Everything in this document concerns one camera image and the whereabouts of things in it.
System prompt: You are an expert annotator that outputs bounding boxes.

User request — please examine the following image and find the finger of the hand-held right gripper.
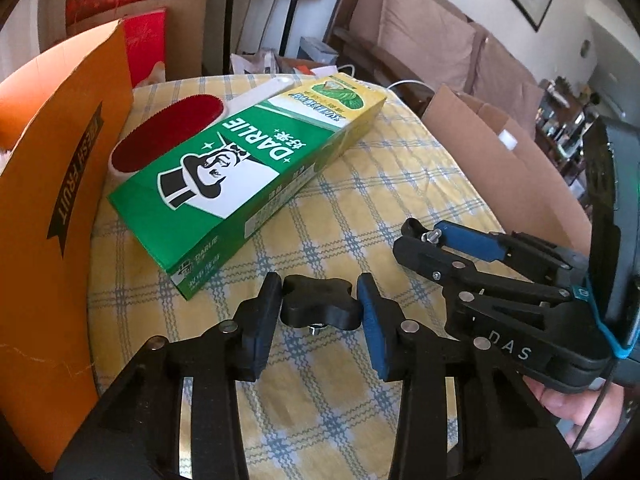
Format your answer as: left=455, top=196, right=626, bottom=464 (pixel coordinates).
left=392, top=234, right=572, bottom=306
left=434, top=219, right=591, bottom=287

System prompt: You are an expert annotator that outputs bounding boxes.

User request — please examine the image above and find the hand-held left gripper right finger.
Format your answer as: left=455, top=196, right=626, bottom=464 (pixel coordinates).
left=356, top=272, right=596, bottom=480

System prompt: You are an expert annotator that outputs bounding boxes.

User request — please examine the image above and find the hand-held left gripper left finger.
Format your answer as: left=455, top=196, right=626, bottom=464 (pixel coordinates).
left=52, top=272, right=283, bottom=480

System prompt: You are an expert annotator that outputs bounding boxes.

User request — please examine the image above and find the orange cardboard box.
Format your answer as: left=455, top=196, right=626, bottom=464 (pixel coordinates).
left=0, top=19, right=136, bottom=473

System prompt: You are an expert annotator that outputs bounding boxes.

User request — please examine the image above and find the person's right hand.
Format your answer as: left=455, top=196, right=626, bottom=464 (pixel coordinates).
left=530, top=380, right=627, bottom=456

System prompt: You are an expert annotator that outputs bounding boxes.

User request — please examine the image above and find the brown cardboard box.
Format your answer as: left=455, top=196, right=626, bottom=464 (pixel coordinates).
left=421, top=85, right=593, bottom=256

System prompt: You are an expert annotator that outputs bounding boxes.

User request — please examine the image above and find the yellow checked tablecloth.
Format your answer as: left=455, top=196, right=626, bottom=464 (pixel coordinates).
left=87, top=74, right=506, bottom=480

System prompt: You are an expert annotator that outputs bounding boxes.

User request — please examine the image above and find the cluttered shelf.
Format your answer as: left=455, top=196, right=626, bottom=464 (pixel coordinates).
left=535, top=77, right=601, bottom=181

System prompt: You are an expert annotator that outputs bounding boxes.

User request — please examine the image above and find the beige sofa cushion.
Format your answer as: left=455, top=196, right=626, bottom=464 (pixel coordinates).
left=347, top=0, right=476, bottom=83
left=470, top=32, right=543, bottom=126

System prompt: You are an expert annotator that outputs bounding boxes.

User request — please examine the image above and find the green toothpaste box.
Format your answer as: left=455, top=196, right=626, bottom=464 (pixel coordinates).
left=107, top=72, right=388, bottom=302

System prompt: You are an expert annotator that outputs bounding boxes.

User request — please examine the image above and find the white box appliance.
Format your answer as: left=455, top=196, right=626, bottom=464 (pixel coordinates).
left=300, top=36, right=341, bottom=66

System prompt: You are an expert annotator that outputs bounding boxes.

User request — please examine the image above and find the brown sofa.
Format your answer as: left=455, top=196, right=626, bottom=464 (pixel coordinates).
left=322, top=0, right=546, bottom=126

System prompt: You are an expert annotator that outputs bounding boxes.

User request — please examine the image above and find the pile of papers and clutter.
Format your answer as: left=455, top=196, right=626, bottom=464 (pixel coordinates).
left=230, top=50, right=341, bottom=78

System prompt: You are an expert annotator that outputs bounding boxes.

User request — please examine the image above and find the black speaker stand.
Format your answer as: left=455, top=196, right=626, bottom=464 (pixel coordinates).
left=280, top=0, right=301, bottom=58
left=222, top=0, right=237, bottom=76

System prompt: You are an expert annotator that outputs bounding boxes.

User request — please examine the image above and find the plain cardboard carton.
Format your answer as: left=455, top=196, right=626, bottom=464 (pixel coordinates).
left=37, top=0, right=211, bottom=81

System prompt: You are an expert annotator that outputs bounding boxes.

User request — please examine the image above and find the red cookie gift box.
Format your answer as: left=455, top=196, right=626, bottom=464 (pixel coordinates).
left=122, top=7, right=168, bottom=86

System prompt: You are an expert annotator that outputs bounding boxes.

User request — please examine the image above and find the white cable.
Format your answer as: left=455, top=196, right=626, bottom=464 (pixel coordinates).
left=340, top=64, right=431, bottom=93

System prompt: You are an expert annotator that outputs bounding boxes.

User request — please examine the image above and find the red lint brush white handle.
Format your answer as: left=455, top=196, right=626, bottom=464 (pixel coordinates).
left=107, top=76, right=296, bottom=181

